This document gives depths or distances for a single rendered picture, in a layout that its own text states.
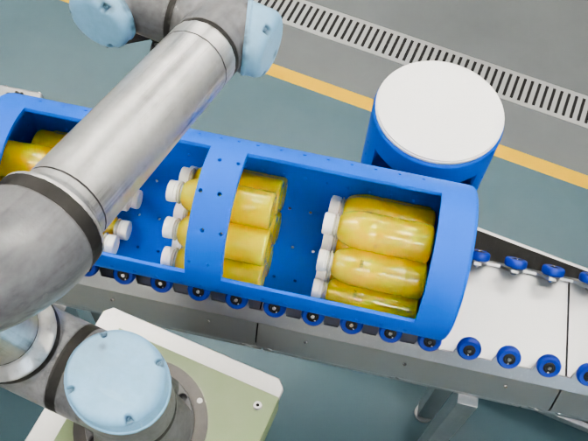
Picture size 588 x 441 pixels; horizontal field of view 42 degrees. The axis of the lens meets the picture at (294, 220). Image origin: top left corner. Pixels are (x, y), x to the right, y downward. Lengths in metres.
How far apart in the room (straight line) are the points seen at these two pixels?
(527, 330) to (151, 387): 0.87
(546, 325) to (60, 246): 1.17
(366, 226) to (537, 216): 1.60
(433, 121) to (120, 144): 1.08
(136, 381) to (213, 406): 0.24
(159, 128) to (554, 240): 2.27
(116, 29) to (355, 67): 2.32
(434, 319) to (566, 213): 1.65
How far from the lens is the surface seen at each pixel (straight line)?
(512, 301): 1.59
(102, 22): 0.84
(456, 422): 1.93
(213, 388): 1.14
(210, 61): 0.74
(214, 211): 1.26
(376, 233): 1.31
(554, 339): 1.58
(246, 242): 1.33
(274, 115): 2.92
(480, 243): 2.55
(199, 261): 1.30
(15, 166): 1.44
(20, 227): 0.57
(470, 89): 1.72
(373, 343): 1.49
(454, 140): 1.62
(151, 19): 0.83
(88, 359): 0.93
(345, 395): 2.42
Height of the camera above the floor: 2.30
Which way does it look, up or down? 60 degrees down
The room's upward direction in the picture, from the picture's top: 5 degrees clockwise
